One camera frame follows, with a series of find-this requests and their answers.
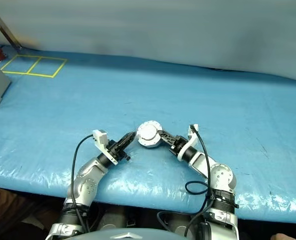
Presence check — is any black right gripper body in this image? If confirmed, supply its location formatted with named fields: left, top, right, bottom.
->
left=169, top=135, right=188, bottom=156

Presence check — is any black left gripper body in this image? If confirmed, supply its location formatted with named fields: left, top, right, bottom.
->
left=107, top=141, right=131, bottom=161

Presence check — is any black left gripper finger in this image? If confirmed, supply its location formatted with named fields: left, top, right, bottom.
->
left=116, top=131, right=136, bottom=148
left=119, top=136, right=136, bottom=153

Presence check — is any round hinged motor lid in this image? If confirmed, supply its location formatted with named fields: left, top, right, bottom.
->
left=135, top=120, right=163, bottom=144

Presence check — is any person's bare hand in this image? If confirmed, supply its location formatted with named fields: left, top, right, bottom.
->
left=271, top=233, right=293, bottom=240

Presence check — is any blue plastic table cover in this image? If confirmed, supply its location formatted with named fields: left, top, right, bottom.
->
left=0, top=44, right=296, bottom=225

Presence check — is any grey robot torso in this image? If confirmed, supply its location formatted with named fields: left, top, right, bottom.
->
left=76, top=227, right=189, bottom=240

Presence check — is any yellow tape grid marking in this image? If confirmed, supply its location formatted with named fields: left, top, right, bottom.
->
left=0, top=54, right=68, bottom=79

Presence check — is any metal pole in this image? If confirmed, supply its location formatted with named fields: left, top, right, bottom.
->
left=0, top=0, right=23, bottom=49

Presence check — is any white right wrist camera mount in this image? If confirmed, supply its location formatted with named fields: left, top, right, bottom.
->
left=177, top=124, right=200, bottom=162

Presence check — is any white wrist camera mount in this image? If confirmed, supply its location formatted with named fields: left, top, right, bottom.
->
left=92, top=129, right=119, bottom=166
left=177, top=124, right=200, bottom=162

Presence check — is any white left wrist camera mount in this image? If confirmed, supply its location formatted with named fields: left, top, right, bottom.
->
left=92, top=129, right=119, bottom=166

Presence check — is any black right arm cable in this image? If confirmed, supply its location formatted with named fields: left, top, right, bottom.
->
left=157, top=124, right=215, bottom=238

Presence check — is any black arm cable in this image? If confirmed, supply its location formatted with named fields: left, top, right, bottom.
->
left=157, top=124, right=215, bottom=238
left=71, top=134, right=95, bottom=233

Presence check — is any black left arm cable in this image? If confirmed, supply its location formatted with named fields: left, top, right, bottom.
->
left=71, top=134, right=95, bottom=233

